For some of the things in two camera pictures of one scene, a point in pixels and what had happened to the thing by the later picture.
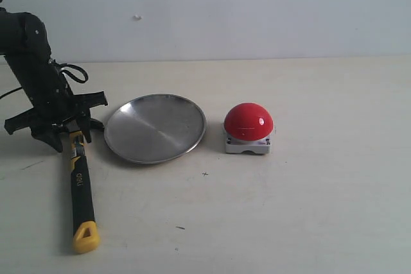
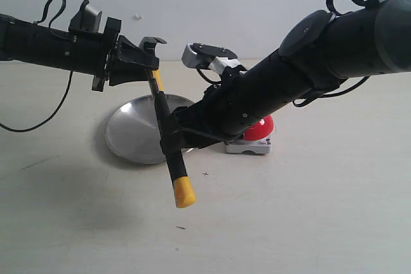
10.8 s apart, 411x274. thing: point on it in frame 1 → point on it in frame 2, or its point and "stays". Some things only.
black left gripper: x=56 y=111 → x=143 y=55
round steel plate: x=155 y=129 stays
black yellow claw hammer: x=85 y=236 → x=184 y=190
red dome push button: x=248 y=127 stays
